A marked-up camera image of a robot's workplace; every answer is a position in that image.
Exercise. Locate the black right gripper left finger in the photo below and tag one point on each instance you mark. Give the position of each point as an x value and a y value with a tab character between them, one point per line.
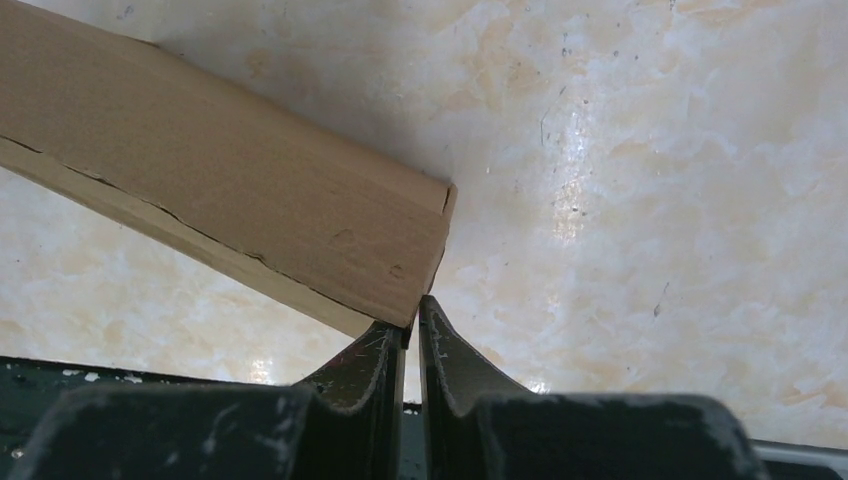
340	422

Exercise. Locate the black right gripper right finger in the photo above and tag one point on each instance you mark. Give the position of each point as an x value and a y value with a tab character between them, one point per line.
482	424

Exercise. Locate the brown cardboard box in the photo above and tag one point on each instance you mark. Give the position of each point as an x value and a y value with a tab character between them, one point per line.
315	221

